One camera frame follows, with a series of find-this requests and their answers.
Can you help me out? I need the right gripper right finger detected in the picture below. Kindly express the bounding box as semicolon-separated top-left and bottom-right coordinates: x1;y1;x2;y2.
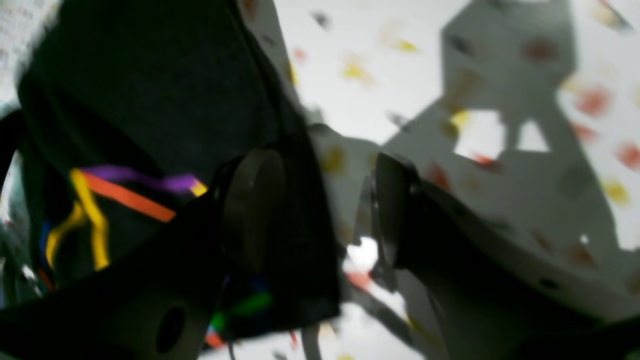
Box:
372;153;639;360

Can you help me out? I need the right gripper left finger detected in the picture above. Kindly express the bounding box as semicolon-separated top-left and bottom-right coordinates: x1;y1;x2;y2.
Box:
1;148;287;360

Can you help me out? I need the dark grey T-shirt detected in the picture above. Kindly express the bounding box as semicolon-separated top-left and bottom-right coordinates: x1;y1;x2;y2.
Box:
17;0;340;337

